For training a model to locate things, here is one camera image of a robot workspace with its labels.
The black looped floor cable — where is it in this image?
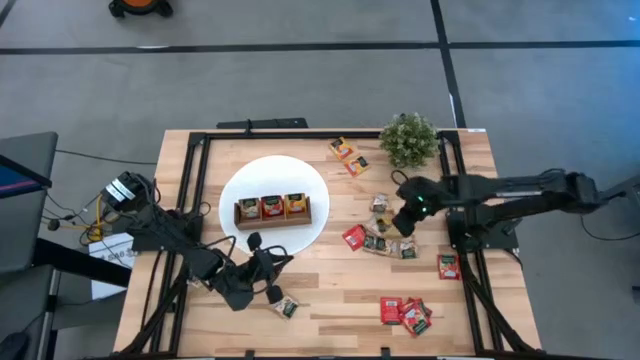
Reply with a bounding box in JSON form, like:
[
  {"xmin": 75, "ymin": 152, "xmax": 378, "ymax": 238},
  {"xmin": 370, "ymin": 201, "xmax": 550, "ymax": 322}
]
[{"xmin": 579, "ymin": 212, "xmax": 640, "ymax": 243}]

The black round object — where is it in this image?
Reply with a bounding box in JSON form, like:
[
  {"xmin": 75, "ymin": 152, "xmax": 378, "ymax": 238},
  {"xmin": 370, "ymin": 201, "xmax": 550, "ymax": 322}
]
[{"xmin": 0, "ymin": 331, "xmax": 30, "ymax": 360}]

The wooden tea box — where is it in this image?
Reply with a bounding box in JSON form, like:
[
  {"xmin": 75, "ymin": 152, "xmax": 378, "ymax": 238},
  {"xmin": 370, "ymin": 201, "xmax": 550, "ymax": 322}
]
[{"xmin": 233, "ymin": 193, "xmax": 313, "ymax": 231}]

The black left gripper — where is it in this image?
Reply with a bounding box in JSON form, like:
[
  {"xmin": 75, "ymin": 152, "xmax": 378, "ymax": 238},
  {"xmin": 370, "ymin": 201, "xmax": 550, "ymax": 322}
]
[{"xmin": 247, "ymin": 231, "xmax": 296, "ymax": 305}]

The black aluminium table frame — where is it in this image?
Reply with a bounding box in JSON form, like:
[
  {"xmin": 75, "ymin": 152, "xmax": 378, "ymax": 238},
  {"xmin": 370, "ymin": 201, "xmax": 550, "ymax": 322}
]
[{"xmin": 87, "ymin": 130, "xmax": 551, "ymax": 360}]

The long black floor cable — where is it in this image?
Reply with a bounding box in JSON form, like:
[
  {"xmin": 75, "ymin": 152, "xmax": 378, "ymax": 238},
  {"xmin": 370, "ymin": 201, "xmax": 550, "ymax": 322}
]
[{"xmin": 54, "ymin": 148, "xmax": 159, "ymax": 166}]

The white round plate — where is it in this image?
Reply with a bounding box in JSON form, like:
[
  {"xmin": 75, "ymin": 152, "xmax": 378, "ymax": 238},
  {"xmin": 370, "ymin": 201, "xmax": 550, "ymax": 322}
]
[{"xmin": 218, "ymin": 154, "xmax": 331, "ymax": 257}]

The yellow cable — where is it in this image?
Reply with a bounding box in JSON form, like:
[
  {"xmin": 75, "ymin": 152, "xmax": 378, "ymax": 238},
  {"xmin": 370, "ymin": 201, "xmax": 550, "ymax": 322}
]
[{"xmin": 88, "ymin": 194, "xmax": 126, "ymax": 242}]

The grey equipment block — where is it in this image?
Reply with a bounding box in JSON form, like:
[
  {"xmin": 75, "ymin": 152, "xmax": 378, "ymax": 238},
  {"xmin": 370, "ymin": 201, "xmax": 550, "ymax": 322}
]
[{"xmin": 599, "ymin": 173, "xmax": 640, "ymax": 205}]

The white printed box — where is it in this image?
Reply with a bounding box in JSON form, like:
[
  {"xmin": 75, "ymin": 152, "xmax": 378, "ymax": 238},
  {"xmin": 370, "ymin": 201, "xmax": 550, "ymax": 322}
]
[{"xmin": 88, "ymin": 231, "xmax": 137, "ymax": 301}]

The grey desk surface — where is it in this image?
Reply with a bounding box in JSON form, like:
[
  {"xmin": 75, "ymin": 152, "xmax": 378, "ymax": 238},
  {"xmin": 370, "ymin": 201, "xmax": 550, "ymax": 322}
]
[{"xmin": 0, "ymin": 264, "xmax": 64, "ymax": 360}]

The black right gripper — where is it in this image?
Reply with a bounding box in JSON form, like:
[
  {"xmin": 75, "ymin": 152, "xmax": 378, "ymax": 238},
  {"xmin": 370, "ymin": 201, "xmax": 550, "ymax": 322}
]
[{"xmin": 392, "ymin": 175, "xmax": 446, "ymax": 239}]

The green potted plant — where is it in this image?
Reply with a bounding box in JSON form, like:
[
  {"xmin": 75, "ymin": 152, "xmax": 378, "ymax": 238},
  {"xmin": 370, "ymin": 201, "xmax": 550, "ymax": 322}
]
[{"xmin": 378, "ymin": 112, "xmax": 441, "ymax": 171}]

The orange and black round base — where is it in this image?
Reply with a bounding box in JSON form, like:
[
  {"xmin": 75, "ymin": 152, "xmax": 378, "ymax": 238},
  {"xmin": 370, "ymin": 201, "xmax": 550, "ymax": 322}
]
[{"xmin": 108, "ymin": 0, "xmax": 174, "ymax": 19}]

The black bar device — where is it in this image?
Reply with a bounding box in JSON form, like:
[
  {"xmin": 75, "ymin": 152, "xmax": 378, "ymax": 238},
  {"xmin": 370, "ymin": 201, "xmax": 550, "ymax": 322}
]
[{"xmin": 216, "ymin": 117, "xmax": 310, "ymax": 131}]

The orange tea bag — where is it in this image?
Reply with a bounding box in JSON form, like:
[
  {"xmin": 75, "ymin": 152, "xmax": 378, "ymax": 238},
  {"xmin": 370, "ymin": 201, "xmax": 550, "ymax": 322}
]
[
  {"xmin": 328, "ymin": 136, "xmax": 356, "ymax": 162},
  {"xmin": 284, "ymin": 192, "xmax": 308, "ymax": 216},
  {"xmin": 343, "ymin": 154, "xmax": 372, "ymax": 179}
]

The blue screen monitor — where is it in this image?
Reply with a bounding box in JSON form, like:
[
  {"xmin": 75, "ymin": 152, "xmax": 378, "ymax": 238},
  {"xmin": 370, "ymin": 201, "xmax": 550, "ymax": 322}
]
[{"xmin": 0, "ymin": 153, "xmax": 54, "ymax": 200}]

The black beam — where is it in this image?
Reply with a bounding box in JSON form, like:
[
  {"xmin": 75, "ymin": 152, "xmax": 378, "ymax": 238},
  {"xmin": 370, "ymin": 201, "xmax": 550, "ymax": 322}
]
[{"xmin": 32, "ymin": 238, "xmax": 134, "ymax": 289}]

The red tea bag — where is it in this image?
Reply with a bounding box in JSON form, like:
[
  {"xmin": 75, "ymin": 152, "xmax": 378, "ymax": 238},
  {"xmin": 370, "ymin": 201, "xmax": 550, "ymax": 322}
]
[
  {"xmin": 260, "ymin": 195, "xmax": 285, "ymax": 220},
  {"xmin": 341, "ymin": 223, "xmax": 369, "ymax": 252},
  {"xmin": 398, "ymin": 301, "xmax": 432, "ymax": 337},
  {"xmin": 379, "ymin": 296, "xmax": 404, "ymax": 326},
  {"xmin": 407, "ymin": 296, "xmax": 434, "ymax": 319},
  {"xmin": 437, "ymin": 253, "xmax": 462, "ymax": 281}
]

